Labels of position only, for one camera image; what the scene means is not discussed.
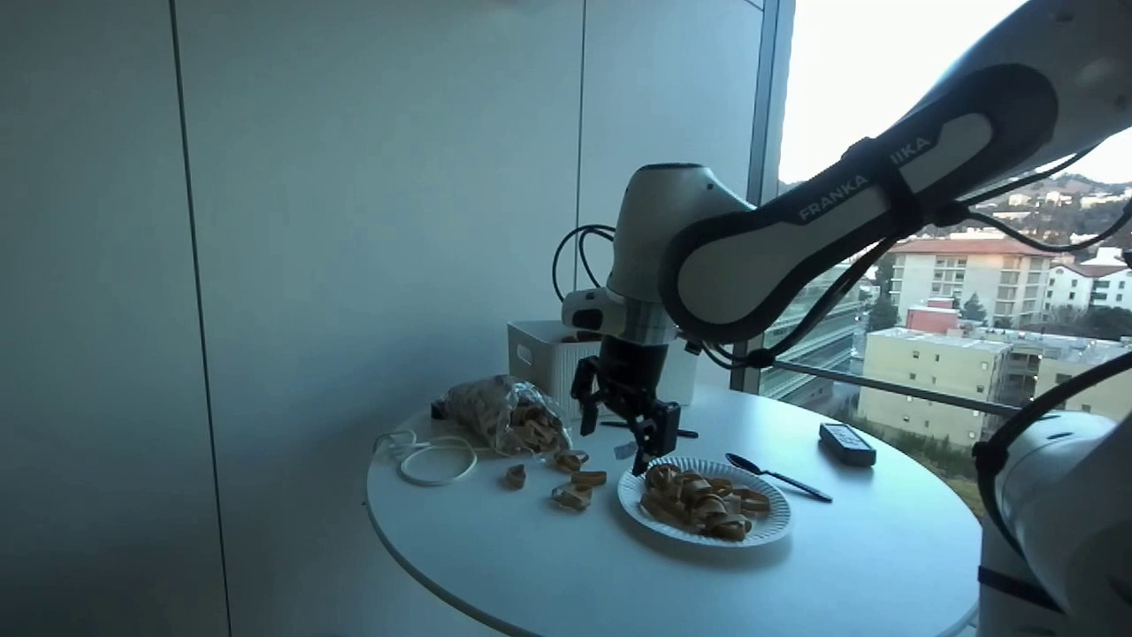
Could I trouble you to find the black plastic spoon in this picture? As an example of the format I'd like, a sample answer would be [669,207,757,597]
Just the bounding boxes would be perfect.
[721,450,833,506]

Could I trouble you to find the tan rubber bands pile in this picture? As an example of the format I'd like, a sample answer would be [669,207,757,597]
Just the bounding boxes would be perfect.
[635,460,773,545]

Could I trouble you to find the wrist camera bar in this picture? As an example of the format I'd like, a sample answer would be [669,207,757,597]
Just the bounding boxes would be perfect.
[557,287,629,340]

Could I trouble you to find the white paper plate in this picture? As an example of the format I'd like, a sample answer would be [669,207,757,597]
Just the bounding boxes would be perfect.
[615,457,796,552]

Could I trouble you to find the grey window frame post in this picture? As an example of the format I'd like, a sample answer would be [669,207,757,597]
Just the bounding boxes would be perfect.
[724,0,796,395]

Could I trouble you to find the beige flat roofed building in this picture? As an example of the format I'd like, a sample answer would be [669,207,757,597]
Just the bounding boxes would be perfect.
[857,325,1132,454]

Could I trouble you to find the black plastic knife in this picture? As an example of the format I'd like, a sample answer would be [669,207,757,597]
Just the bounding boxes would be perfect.
[597,419,705,441]

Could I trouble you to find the red roofed building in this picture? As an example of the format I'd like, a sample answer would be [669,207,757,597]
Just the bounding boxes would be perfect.
[887,231,1062,331]

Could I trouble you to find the dark balcony railing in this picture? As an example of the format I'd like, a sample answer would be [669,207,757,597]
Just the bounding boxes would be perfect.
[759,355,1021,419]

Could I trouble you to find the white plastic bin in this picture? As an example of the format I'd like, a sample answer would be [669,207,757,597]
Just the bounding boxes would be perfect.
[505,316,700,411]

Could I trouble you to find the black whiteboard eraser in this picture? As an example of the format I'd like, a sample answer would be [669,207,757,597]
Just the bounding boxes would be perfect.
[816,419,879,471]

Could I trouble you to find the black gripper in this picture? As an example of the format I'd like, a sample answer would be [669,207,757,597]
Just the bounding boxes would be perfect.
[569,335,686,482]

